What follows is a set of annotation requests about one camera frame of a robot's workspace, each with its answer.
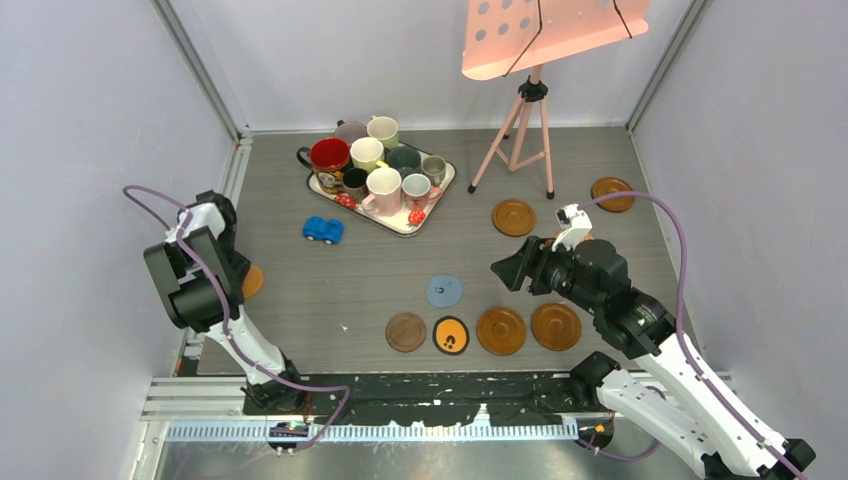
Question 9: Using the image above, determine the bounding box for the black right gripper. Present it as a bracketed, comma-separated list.
[489, 233, 600, 313]

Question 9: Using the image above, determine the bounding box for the glossy brown grooved wooden coaster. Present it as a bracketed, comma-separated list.
[531, 303, 582, 351]

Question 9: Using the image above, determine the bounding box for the blue smiley foam coaster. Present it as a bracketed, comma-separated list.
[426, 275, 464, 308]

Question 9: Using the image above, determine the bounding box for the dark brown wooden coaster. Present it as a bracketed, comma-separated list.
[385, 312, 427, 353]

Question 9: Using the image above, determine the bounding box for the plain orange round coaster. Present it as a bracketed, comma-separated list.
[241, 264, 264, 299]

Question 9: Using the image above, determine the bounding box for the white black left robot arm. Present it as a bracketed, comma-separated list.
[143, 190, 307, 414]

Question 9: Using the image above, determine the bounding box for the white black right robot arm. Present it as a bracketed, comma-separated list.
[491, 236, 816, 479]

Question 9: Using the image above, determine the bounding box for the orange black-rimmed coaster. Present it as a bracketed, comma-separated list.
[432, 316, 469, 356]

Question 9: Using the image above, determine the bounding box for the white serving tray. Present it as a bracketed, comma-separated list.
[306, 160, 456, 238]

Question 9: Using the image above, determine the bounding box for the grey small mug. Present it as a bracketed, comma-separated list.
[421, 155, 448, 187]

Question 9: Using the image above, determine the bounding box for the dark teal mug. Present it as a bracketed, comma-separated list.
[386, 145, 422, 178]

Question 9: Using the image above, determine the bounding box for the black small mug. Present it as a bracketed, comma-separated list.
[342, 168, 369, 203]

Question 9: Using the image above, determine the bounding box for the pale green mug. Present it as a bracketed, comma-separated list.
[366, 116, 400, 150]

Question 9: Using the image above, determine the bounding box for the cream white mug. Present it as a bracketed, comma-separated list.
[350, 136, 387, 174]

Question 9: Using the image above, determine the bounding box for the blue toy car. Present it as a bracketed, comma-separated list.
[302, 216, 344, 245]

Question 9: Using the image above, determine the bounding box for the mauve mug at back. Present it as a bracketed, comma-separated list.
[333, 120, 368, 145]

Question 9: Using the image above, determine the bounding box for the red black mug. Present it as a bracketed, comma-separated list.
[296, 137, 352, 194]

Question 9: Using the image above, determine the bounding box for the pink music stand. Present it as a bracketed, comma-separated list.
[461, 0, 650, 200]

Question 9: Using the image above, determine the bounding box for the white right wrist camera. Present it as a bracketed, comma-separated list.
[551, 203, 592, 252]

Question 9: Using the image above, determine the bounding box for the pink handled floral mug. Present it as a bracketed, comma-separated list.
[402, 173, 443, 211]

